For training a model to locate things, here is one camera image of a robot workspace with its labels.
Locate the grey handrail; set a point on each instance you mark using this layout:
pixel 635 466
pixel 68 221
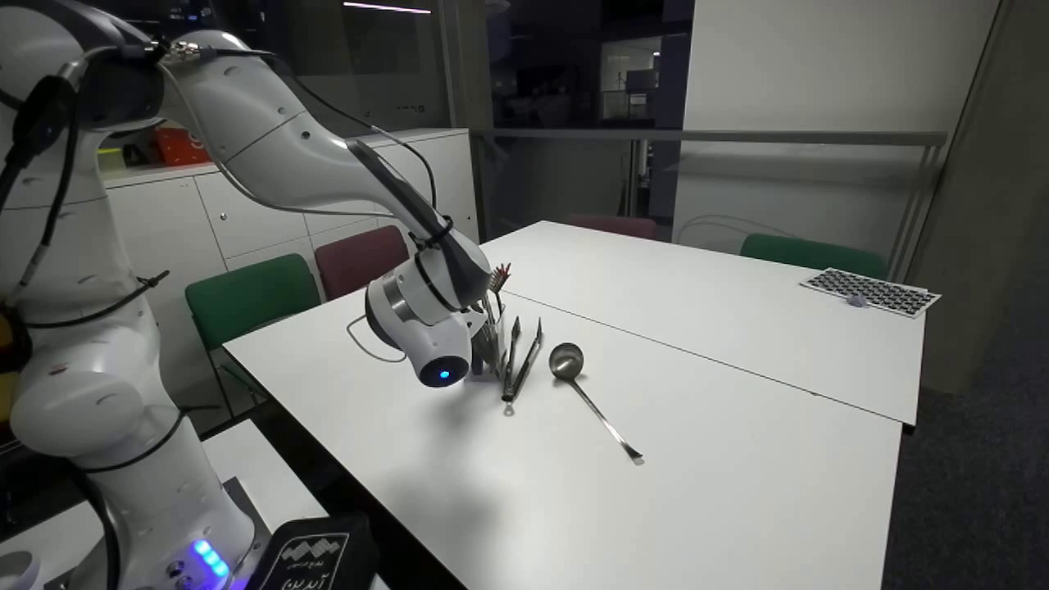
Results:
pixel 710 136

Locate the green chair beside checkered board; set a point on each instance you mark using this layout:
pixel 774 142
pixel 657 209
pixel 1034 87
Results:
pixel 816 255

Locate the green chair beside red chair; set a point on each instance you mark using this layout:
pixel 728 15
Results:
pixel 251 297

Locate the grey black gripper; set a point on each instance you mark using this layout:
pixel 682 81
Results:
pixel 481 292

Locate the black control box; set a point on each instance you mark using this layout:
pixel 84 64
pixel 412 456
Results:
pixel 312 554

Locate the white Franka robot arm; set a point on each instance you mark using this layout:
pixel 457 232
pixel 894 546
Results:
pixel 99 413

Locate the black kitchen tongs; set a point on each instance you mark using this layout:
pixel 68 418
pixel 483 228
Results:
pixel 532 352

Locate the orange object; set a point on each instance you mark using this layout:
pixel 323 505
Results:
pixel 180 145

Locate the maroon chair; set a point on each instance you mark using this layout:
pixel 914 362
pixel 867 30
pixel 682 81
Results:
pixel 619 224

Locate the checkered calibration board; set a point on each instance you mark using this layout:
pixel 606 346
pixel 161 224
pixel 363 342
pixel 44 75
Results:
pixel 870 291

